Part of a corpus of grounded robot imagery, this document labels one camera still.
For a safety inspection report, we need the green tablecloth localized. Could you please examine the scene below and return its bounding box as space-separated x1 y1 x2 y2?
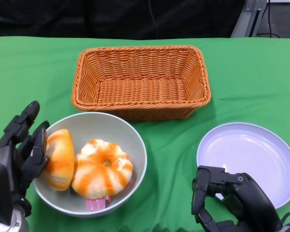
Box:
0 36 290 232

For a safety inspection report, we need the lavender white plate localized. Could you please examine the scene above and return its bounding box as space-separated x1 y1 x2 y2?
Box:
196 122 290 210

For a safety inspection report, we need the pale grey-green bowl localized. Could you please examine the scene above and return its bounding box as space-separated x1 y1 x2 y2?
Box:
31 112 147 218

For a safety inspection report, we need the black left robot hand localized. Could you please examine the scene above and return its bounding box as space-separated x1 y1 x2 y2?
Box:
0 101 51 222

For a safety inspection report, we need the pink striped cake slice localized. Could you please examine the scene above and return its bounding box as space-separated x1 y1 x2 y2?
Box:
85 196 112 211

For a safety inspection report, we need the orange wicker basket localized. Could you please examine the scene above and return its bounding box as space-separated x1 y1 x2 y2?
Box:
71 45 212 121

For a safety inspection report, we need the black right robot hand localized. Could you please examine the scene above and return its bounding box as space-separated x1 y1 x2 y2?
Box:
191 165 282 232

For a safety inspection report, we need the smooth orange donut bread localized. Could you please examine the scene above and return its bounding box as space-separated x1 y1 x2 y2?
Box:
43 129 75 191

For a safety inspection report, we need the black backdrop curtain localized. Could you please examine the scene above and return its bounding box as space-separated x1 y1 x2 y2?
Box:
0 0 246 39

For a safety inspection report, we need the ribbed round bread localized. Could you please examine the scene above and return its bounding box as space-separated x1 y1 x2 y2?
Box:
71 139 134 200

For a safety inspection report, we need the black floor cable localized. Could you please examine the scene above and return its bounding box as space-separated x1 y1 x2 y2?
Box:
256 0 281 38

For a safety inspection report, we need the grey metal frame leg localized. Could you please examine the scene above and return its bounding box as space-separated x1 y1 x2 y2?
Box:
231 0 264 38

